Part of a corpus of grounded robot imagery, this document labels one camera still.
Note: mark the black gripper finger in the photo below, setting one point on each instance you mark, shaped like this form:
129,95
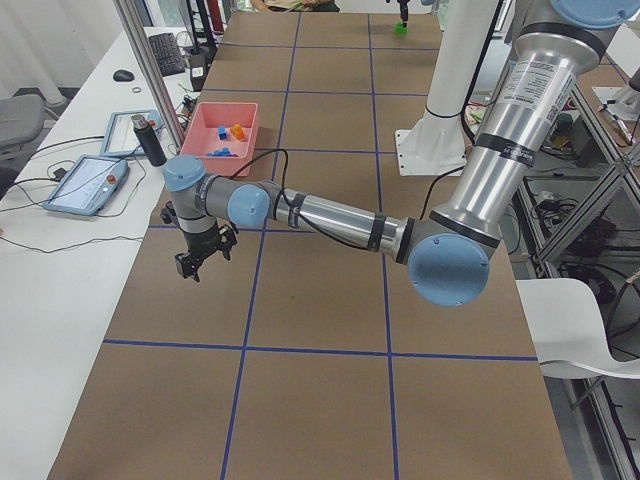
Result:
182,264
194,268

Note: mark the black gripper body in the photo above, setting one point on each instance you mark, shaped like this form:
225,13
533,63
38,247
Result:
202,243

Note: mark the long blue studded block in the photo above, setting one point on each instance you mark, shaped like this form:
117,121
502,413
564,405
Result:
222,152

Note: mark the orange block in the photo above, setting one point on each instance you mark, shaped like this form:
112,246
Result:
238,132

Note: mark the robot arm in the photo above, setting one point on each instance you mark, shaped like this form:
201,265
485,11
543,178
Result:
440,219

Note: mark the pink plastic box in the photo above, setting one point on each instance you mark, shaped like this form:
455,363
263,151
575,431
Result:
202,136

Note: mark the black water bottle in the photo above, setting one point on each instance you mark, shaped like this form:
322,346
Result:
148,140

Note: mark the white desk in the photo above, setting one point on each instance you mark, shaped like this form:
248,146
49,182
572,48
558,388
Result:
62,275

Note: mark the blue teach pendant near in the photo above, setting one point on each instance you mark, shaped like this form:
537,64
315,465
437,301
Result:
88,185

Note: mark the blue teach pendant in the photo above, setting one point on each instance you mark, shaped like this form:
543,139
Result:
120,138
88,185

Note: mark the blue teach pendant far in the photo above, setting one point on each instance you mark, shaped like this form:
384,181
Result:
120,138

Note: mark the black computer mouse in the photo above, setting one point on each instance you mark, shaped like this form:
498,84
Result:
122,75

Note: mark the black keyboard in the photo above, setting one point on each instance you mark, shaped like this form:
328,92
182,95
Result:
167,54

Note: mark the green block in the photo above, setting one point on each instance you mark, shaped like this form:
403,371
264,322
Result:
401,28

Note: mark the white chair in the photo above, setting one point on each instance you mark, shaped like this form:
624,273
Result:
567,331

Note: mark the aluminium frame post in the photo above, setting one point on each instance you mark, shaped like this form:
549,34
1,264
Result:
134,29

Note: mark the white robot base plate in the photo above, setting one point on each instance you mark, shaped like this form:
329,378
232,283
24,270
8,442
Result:
436,144

